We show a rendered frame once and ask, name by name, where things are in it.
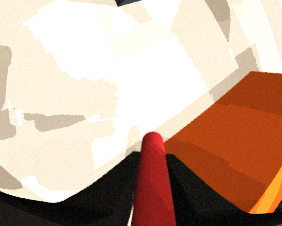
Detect red peg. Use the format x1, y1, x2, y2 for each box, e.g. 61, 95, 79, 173
131, 130, 177, 226

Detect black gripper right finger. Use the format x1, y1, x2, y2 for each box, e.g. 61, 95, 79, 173
166, 153, 282, 226

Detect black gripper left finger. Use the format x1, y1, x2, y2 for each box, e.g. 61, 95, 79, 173
0, 152, 141, 226

